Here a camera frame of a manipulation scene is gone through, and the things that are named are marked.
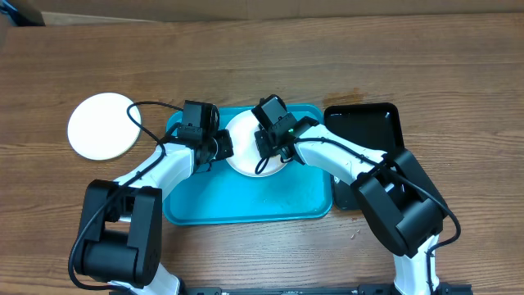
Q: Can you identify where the white plate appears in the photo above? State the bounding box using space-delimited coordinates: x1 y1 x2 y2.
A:
67 93 142 161
226 110 286 177

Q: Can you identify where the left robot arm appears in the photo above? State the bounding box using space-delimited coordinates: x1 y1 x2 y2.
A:
68 123 233 294

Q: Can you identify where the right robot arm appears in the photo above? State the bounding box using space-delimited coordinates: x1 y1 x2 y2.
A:
255 113 451 294

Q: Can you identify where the teal plastic tray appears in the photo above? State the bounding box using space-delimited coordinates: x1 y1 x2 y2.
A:
162 103 334 226

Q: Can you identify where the black water tray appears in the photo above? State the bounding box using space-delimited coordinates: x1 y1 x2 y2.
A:
323 102 406 211

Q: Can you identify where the dark object top left corner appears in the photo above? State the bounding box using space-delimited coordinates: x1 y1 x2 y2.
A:
1 0 45 27

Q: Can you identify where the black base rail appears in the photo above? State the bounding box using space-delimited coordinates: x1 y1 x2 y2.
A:
179 282 474 295

